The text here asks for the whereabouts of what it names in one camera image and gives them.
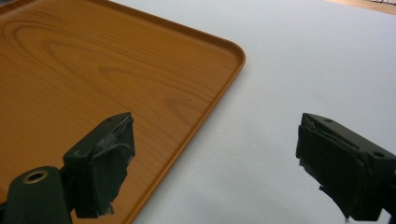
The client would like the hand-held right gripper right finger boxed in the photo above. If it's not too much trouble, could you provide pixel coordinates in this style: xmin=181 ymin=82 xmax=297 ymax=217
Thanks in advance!
xmin=295 ymin=112 xmax=396 ymax=222

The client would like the wood-grain orange tray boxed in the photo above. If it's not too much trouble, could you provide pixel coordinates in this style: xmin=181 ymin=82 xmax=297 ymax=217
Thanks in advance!
xmin=0 ymin=0 xmax=247 ymax=224

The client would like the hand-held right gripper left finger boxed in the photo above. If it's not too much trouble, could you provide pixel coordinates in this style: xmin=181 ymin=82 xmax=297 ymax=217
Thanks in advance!
xmin=62 ymin=112 xmax=136 ymax=219

